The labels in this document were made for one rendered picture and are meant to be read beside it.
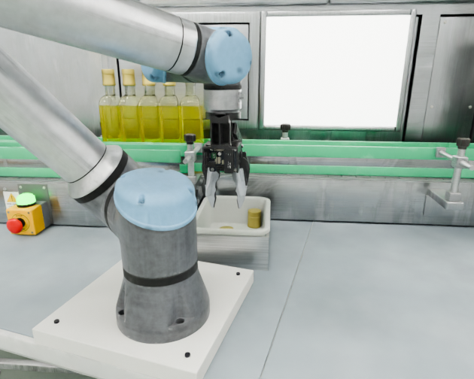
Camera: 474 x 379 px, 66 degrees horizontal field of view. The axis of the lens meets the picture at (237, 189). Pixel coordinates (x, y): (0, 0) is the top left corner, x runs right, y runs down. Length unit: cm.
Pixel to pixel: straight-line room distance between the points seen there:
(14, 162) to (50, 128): 56
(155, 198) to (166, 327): 19
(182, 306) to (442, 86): 101
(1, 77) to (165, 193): 26
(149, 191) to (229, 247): 32
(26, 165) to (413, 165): 104
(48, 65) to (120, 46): 91
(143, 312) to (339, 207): 65
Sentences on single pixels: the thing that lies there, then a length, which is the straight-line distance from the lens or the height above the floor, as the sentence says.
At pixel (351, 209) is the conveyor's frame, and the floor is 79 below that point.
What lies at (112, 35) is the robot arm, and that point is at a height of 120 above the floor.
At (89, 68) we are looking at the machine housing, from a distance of 133.
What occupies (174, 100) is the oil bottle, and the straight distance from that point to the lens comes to 104.
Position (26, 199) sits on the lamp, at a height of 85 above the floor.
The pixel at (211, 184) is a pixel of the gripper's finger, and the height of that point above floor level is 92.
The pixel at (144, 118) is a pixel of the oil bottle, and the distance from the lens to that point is 107.
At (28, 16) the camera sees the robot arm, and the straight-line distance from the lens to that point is 47.
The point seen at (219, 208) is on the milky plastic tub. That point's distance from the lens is 98.
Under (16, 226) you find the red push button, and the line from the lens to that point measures 106.
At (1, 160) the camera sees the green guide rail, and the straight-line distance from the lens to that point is 117.
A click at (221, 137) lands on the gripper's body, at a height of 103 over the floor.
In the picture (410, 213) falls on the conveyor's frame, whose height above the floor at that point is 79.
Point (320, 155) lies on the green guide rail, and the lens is 102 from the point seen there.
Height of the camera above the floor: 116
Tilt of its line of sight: 18 degrees down
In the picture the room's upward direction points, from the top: straight up
